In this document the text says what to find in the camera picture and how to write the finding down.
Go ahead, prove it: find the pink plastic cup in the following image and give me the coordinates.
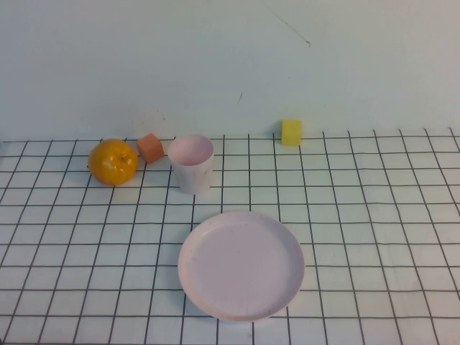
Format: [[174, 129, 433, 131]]
[[167, 134, 215, 196]]

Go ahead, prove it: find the pink round plate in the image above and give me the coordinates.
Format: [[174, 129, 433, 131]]
[[177, 210, 306, 323]]

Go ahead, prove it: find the yellow foam cube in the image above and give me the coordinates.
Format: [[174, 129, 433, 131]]
[[281, 119, 303, 147]]

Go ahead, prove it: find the orange foam cube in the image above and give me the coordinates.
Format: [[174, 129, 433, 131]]
[[136, 132, 165, 165]]

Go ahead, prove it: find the orange round fruit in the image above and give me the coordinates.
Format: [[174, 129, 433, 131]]
[[88, 138, 139, 187]]

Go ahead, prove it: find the white black-grid tablecloth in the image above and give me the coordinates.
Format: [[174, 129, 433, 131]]
[[0, 127, 460, 345]]

